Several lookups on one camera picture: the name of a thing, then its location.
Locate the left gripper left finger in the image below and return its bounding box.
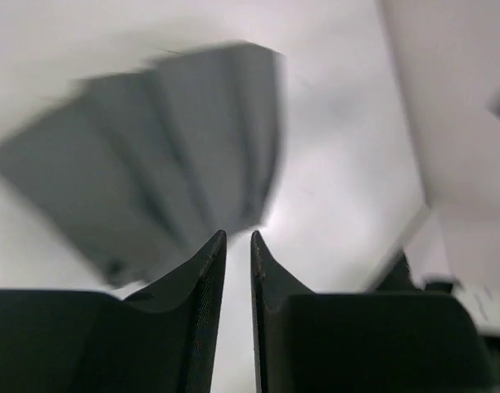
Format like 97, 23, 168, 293
0, 231, 227, 392

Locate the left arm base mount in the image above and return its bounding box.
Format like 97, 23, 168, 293
372, 245, 500, 341

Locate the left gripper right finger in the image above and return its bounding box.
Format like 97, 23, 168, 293
250, 232, 500, 392

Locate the grey pleated skirt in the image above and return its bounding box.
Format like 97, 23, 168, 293
0, 42, 282, 287

